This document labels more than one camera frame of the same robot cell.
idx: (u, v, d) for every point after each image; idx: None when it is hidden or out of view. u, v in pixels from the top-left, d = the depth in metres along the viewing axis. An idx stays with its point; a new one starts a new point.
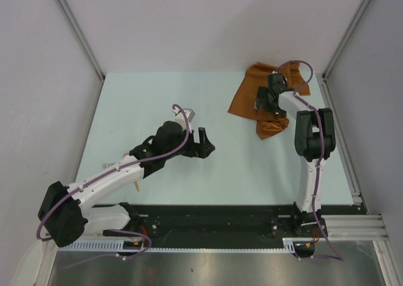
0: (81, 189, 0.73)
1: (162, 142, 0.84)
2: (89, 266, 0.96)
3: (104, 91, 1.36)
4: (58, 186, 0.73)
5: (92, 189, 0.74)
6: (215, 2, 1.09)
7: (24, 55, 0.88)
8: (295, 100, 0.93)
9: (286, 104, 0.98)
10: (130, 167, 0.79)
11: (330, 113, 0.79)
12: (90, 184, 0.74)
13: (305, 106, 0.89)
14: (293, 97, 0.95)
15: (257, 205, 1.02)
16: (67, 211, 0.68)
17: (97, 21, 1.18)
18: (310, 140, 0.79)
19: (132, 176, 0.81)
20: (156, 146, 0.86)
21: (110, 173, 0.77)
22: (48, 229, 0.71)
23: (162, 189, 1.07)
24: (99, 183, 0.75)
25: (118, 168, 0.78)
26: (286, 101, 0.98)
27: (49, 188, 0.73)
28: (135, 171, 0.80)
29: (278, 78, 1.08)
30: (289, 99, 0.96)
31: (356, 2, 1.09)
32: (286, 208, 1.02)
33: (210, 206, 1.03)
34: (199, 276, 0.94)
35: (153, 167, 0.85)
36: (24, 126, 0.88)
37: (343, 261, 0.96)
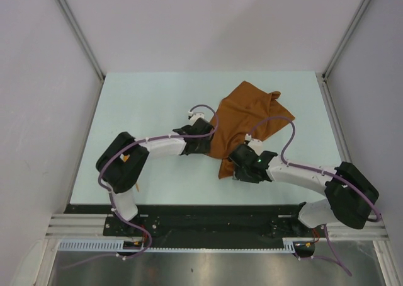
0: (146, 142, 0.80)
1: (198, 128, 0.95)
2: (90, 267, 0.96)
3: (104, 91, 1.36)
4: (126, 135, 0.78)
5: (153, 144, 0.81)
6: (215, 3, 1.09)
7: (24, 55, 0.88)
8: (296, 169, 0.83)
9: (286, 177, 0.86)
10: (179, 139, 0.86)
11: (350, 165, 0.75)
12: (152, 140, 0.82)
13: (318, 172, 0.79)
14: (286, 167, 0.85)
15: (257, 205, 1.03)
16: (135, 157, 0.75)
17: (97, 22, 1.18)
18: (360, 207, 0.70)
19: (175, 147, 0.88)
20: (192, 130, 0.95)
21: (162, 139, 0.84)
22: (109, 174, 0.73)
23: (163, 189, 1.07)
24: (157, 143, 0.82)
25: (170, 136, 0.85)
26: (277, 172, 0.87)
27: (117, 135, 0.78)
28: (179, 144, 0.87)
29: (242, 150, 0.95)
30: (283, 171, 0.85)
31: (355, 2, 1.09)
32: (286, 208, 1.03)
33: (209, 206, 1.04)
34: (199, 275, 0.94)
35: (189, 148, 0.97)
36: (24, 126, 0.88)
37: (351, 274, 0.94)
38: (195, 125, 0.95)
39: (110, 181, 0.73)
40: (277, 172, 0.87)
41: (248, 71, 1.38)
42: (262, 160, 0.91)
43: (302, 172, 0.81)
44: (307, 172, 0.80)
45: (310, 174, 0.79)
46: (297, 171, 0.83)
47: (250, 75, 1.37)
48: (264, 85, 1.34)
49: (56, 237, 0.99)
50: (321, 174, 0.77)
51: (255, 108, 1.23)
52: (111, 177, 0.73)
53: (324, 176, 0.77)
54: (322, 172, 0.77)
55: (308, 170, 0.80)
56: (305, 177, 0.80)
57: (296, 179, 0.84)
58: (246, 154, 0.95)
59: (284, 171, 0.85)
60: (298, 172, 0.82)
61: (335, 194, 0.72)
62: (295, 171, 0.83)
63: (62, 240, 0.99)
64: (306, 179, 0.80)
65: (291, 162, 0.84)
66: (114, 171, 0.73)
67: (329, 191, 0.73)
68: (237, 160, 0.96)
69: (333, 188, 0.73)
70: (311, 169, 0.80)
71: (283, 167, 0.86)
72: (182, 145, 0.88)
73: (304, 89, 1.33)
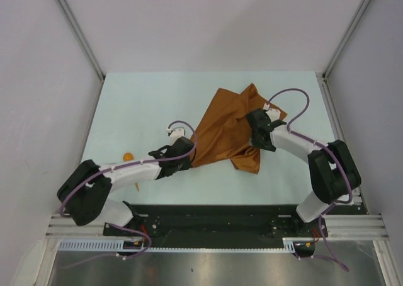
0: (112, 169, 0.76)
1: (176, 148, 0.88)
2: (90, 267, 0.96)
3: (104, 91, 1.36)
4: (90, 164, 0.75)
5: (120, 172, 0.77)
6: (215, 3, 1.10)
7: (25, 55, 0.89)
8: (296, 137, 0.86)
9: (282, 142, 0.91)
10: (152, 164, 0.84)
11: (344, 145, 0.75)
12: (119, 167, 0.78)
13: (311, 143, 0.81)
14: (288, 133, 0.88)
15: (257, 205, 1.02)
16: (95, 190, 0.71)
17: (97, 22, 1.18)
18: (334, 183, 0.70)
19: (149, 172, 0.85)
20: (170, 150, 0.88)
21: (133, 165, 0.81)
22: (69, 205, 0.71)
23: (165, 189, 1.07)
24: (127, 170, 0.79)
25: (142, 162, 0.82)
26: (280, 137, 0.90)
27: (81, 163, 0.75)
28: (153, 169, 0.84)
29: (259, 115, 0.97)
30: (284, 137, 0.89)
31: (355, 2, 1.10)
32: (286, 208, 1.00)
33: (208, 206, 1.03)
34: (199, 276, 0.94)
35: (165, 171, 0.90)
36: (24, 125, 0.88)
37: (347, 269, 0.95)
38: (173, 146, 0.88)
39: (70, 212, 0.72)
40: (279, 137, 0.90)
41: (248, 72, 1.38)
42: (271, 125, 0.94)
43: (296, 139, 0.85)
44: (303, 140, 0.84)
45: (303, 143, 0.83)
46: (295, 139, 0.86)
47: (250, 75, 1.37)
48: (264, 85, 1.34)
49: (56, 237, 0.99)
50: (313, 144, 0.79)
51: (238, 109, 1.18)
52: (72, 210, 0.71)
53: (315, 146, 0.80)
54: (314, 142, 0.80)
55: (303, 140, 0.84)
56: (300, 144, 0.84)
57: (292, 146, 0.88)
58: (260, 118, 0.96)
59: (284, 137, 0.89)
60: (291, 139, 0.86)
61: (317, 160, 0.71)
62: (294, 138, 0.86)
63: (62, 240, 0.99)
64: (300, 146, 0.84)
65: (293, 131, 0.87)
66: (75, 204, 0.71)
67: (313, 156, 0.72)
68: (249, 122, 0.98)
69: (317, 155, 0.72)
70: (305, 138, 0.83)
71: (284, 133, 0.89)
72: (157, 170, 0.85)
73: (304, 89, 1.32)
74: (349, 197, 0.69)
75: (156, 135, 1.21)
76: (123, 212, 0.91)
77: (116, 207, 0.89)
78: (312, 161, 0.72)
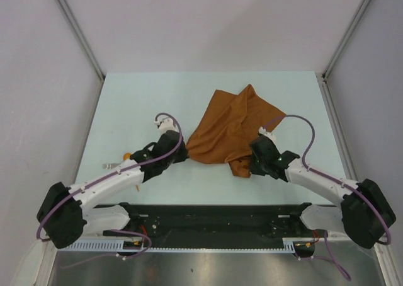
0: (82, 190, 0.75)
1: (162, 147, 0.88)
2: (90, 266, 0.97)
3: (104, 91, 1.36)
4: (60, 187, 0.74)
5: (92, 190, 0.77)
6: (214, 4, 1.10)
7: (25, 55, 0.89)
8: (317, 176, 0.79)
9: (300, 179, 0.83)
10: (130, 171, 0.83)
11: (374, 186, 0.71)
12: (90, 186, 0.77)
13: (337, 184, 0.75)
14: (306, 172, 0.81)
15: (257, 205, 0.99)
16: (70, 210, 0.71)
17: (97, 22, 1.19)
18: (371, 229, 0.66)
19: (131, 178, 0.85)
20: (157, 149, 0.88)
21: (110, 177, 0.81)
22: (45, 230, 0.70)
23: (162, 189, 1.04)
24: (101, 186, 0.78)
25: (119, 172, 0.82)
26: (298, 174, 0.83)
27: (50, 188, 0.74)
28: (135, 175, 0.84)
29: (266, 145, 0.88)
30: (302, 174, 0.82)
31: (356, 2, 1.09)
32: (286, 207, 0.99)
33: (207, 206, 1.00)
34: (199, 276, 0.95)
35: (152, 172, 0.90)
36: (24, 126, 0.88)
37: (349, 280, 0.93)
38: (158, 143, 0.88)
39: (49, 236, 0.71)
40: (298, 176, 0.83)
41: (248, 72, 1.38)
42: (283, 159, 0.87)
43: (318, 178, 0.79)
44: (327, 180, 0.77)
45: (329, 183, 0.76)
46: (317, 179, 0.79)
47: (250, 75, 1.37)
48: (264, 85, 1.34)
49: None
50: (341, 186, 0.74)
51: (238, 110, 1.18)
52: (50, 234, 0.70)
53: (344, 187, 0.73)
54: (342, 184, 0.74)
55: (327, 179, 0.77)
56: (324, 185, 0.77)
57: (313, 186, 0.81)
58: (268, 149, 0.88)
59: (303, 175, 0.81)
60: (310, 176, 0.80)
61: (352, 208, 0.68)
62: (315, 178, 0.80)
63: None
64: (324, 188, 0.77)
65: (312, 168, 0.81)
66: (51, 228, 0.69)
67: (346, 205, 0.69)
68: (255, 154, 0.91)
69: (349, 200, 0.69)
70: (329, 177, 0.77)
71: (302, 171, 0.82)
72: (140, 174, 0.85)
73: (304, 89, 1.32)
74: (388, 241, 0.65)
75: (156, 136, 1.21)
76: (117, 217, 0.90)
77: (104, 217, 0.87)
78: (346, 208, 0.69)
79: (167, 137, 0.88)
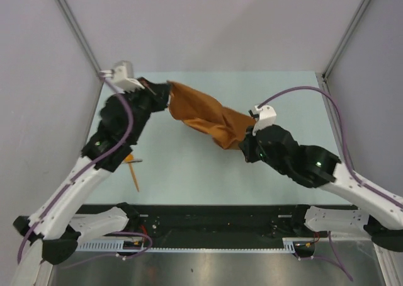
0: (41, 222, 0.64)
1: (112, 125, 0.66)
2: (90, 267, 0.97)
3: (103, 91, 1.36)
4: (19, 224, 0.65)
5: (50, 217, 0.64)
6: (214, 3, 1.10)
7: (25, 55, 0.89)
8: (373, 194, 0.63)
9: (338, 190, 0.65)
10: (85, 175, 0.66)
11: None
12: (48, 213, 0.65)
13: (394, 205, 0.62)
14: (359, 187, 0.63)
15: (258, 206, 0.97)
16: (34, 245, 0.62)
17: (97, 22, 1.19)
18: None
19: (96, 178, 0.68)
20: (108, 130, 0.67)
21: (64, 191, 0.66)
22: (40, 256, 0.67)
23: (162, 188, 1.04)
24: (56, 208, 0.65)
25: (72, 181, 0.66)
26: (344, 190, 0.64)
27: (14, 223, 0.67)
28: (95, 175, 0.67)
29: (288, 142, 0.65)
30: (349, 189, 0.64)
31: (356, 2, 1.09)
32: (286, 208, 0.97)
33: (207, 207, 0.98)
34: (199, 276, 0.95)
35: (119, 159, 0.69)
36: (24, 126, 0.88)
37: (352, 280, 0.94)
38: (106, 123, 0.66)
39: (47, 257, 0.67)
40: (344, 192, 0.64)
41: (248, 71, 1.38)
42: (322, 165, 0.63)
43: (371, 198, 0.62)
44: (383, 201, 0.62)
45: (386, 206, 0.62)
46: (373, 198, 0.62)
47: (250, 75, 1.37)
48: (264, 85, 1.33)
49: None
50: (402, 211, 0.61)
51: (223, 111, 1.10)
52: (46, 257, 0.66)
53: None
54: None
55: (383, 200, 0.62)
56: (381, 208, 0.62)
57: (359, 201, 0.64)
58: (295, 146, 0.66)
59: (351, 191, 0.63)
60: (363, 193, 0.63)
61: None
62: (370, 197, 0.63)
63: None
64: (379, 210, 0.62)
65: (366, 184, 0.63)
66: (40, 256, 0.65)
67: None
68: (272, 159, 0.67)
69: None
70: (385, 198, 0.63)
71: (352, 185, 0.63)
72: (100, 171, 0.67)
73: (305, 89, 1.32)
74: None
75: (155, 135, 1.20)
76: (116, 220, 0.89)
77: (102, 222, 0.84)
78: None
79: (107, 110, 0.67)
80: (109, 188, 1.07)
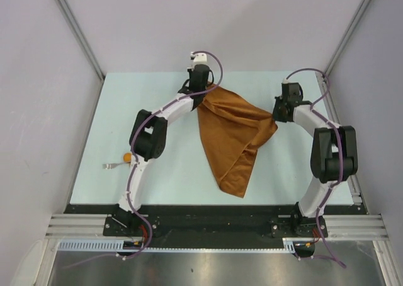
0: (161, 111, 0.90)
1: (198, 80, 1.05)
2: (90, 267, 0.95)
3: (104, 91, 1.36)
4: (144, 113, 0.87)
5: (168, 112, 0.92)
6: (215, 4, 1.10)
7: (25, 55, 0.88)
8: (313, 114, 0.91)
9: (303, 118, 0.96)
10: (185, 100, 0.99)
11: (351, 132, 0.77)
12: (166, 108, 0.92)
13: (324, 122, 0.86)
14: (310, 111, 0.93)
15: (256, 206, 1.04)
16: (159, 126, 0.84)
17: (97, 22, 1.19)
18: (329, 161, 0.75)
19: (184, 107, 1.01)
20: (194, 85, 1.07)
21: (173, 103, 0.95)
22: (140, 148, 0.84)
23: (162, 189, 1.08)
24: (170, 109, 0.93)
25: (179, 99, 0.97)
26: (300, 113, 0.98)
27: (138, 113, 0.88)
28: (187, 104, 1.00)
29: (293, 89, 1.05)
30: (305, 113, 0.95)
31: (356, 1, 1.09)
32: (286, 208, 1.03)
33: (209, 207, 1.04)
34: (199, 276, 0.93)
35: (197, 102, 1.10)
36: (24, 126, 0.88)
37: (346, 267, 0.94)
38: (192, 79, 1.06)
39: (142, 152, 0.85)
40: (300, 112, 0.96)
41: (249, 72, 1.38)
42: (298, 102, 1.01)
43: (312, 116, 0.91)
44: (318, 120, 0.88)
45: (318, 121, 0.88)
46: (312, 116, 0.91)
47: (250, 75, 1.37)
48: (265, 85, 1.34)
49: (56, 237, 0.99)
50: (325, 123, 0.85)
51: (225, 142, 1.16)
52: (140, 146, 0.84)
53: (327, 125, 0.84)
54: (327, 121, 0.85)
55: (318, 118, 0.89)
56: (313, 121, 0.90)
57: (309, 123, 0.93)
58: (295, 94, 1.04)
59: (306, 114, 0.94)
60: (308, 114, 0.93)
61: (320, 135, 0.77)
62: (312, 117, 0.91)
63: (62, 240, 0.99)
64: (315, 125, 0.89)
65: (315, 109, 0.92)
66: (143, 140, 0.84)
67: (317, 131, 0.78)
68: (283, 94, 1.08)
69: (323, 131, 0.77)
70: (319, 117, 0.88)
71: (307, 111, 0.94)
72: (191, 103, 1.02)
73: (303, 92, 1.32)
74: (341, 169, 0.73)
75: None
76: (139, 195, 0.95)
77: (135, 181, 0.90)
78: (315, 133, 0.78)
79: (197, 71, 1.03)
80: (112, 188, 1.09)
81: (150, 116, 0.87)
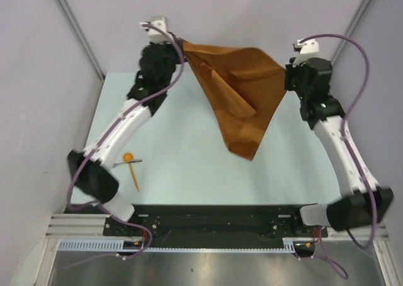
0: (97, 148, 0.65)
1: (151, 74, 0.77)
2: (90, 267, 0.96)
3: (104, 91, 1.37)
4: (73, 154, 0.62)
5: (107, 145, 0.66)
6: (215, 4, 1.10)
7: (26, 55, 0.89)
8: (345, 149, 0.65)
9: (324, 141, 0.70)
10: (135, 111, 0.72)
11: (391, 197, 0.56)
12: (103, 141, 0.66)
13: (358, 172, 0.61)
14: (339, 140, 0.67)
15: (258, 206, 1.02)
16: (94, 170, 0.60)
17: (98, 22, 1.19)
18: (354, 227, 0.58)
19: (139, 119, 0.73)
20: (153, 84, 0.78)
21: (117, 124, 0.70)
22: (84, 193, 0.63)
23: (162, 189, 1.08)
24: (112, 137, 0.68)
25: (123, 116, 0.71)
26: (327, 133, 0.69)
27: (67, 157, 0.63)
28: (140, 114, 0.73)
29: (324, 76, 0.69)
30: (332, 139, 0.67)
31: (356, 2, 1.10)
32: (286, 208, 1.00)
33: (210, 206, 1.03)
34: (199, 276, 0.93)
35: (156, 103, 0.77)
36: (24, 126, 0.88)
37: (346, 278, 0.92)
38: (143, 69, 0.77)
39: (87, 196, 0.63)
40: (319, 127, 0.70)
41: None
42: (327, 106, 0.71)
43: (341, 149, 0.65)
44: (350, 162, 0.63)
45: (350, 166, 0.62)
46: (344, 154, 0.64)
47: None
48: None
49: (56, 237, 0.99)
50: (361, 177, 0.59)
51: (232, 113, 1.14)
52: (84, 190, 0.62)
53: (360, 180, 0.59)
54: (363, 176, 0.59)
55: (352, 162, 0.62)
56: (344, 165, 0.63)
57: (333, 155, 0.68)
58: (322, 83, 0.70)
59: (333, 143, 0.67)
60: (339, 147, 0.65)
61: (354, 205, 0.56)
62: (343, 154, 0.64)
63: (62, 240, 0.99)
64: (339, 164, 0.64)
65: (347, 141, 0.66)
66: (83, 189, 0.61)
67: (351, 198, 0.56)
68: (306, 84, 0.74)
69: (356, 196, 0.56)
70: (347, 149, 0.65)
71: (336, 135, 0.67)
72: (144, 112, 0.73)
73: None
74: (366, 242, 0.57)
75: (155, 138, 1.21)
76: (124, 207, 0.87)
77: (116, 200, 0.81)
78: (349, 203, 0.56)
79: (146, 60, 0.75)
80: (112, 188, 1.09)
81: (81, 160, 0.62)
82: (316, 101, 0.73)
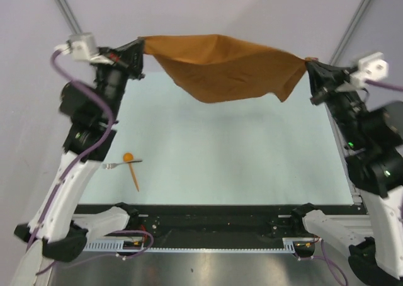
0: (39, 225, 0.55)
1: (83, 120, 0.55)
2: (90, 267, 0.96)
3: None
4: (19, 230, 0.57)
5: (50, 219, 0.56)
6: (215, 4, 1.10)
7: (26, 55, 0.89)
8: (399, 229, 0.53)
9: (373, 207, 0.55)
10: (72, 172, 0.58)
11: None
12: (44, 216, 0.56)
13: None
14: (396, 220, 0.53)
15: (259, 206, 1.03)
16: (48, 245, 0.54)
17: (98, 22, 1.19)
18: None
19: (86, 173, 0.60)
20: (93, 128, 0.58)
21: (56, 191, 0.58)
22: None
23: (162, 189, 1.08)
24: (54, 208, 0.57)
25: (60, 181, 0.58)
26: (381, 211, 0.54)
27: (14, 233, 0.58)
28: (83, 169, 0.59)
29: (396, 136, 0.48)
30: (387, 217, 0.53)
31: (356, 1, 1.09)
32: (286, 208, 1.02)
33: (211, 207, 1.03)
34: (199, 276, 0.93)
35: (105, 145, 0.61)
36: (24, 126, 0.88)
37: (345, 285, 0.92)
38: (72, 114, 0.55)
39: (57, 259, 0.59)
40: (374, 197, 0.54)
41: None
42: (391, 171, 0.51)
43: (397, 231, 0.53)
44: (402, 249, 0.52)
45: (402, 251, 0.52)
46: (397, 237, 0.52)
47: None
48: None
49: None
50: None
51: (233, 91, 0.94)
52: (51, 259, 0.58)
53: None
54: None
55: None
56: (394, 249, 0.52)
57: (379, 225, 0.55)
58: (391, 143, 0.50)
59: (388, 222, 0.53)
60: (395, 230, 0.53)
61: None
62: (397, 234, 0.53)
63: None
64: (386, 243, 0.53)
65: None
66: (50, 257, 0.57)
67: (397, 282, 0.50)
68: (369, 130, 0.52)
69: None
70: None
71: (393, 217, 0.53)
72: (85, 168, 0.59)
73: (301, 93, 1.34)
74: None
75: (155, 138, 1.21)
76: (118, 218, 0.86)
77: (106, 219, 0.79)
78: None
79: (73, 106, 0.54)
80: (111, 189, 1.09)
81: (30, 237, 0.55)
82: (378, 160, 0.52)
